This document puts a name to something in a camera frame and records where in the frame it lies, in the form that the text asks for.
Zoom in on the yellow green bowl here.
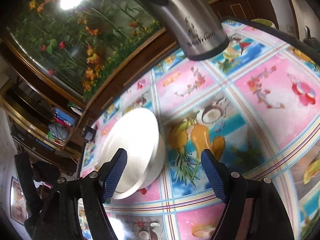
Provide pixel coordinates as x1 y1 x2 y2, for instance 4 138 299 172
250 18 277 29

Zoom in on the white foam bowl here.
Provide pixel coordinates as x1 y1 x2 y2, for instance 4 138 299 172
98 108 160 180
100 130 166 200

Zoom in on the stainless steel thermos jug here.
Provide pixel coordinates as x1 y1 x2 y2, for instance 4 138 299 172
130 0 229 61

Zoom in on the fish tank with plants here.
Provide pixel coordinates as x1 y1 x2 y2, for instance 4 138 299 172
7 0 168 100

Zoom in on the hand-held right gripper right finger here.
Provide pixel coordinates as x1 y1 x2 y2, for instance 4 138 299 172
201 149 294 240

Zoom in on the wooden display cabinet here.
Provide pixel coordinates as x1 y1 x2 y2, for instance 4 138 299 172
0 0 278 165

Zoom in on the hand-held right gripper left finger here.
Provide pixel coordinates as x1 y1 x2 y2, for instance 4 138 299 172
32 149 127 240

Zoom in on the dark green kettle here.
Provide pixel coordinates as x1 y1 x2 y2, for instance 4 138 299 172
302 26 320 48

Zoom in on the framed wall picture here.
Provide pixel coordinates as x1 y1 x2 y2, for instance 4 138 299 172
10 176 28 224

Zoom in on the printed fruit tablecloth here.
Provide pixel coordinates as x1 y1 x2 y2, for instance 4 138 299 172
77 20 320 240

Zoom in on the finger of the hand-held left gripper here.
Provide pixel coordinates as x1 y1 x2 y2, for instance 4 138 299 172
14 152 43 229

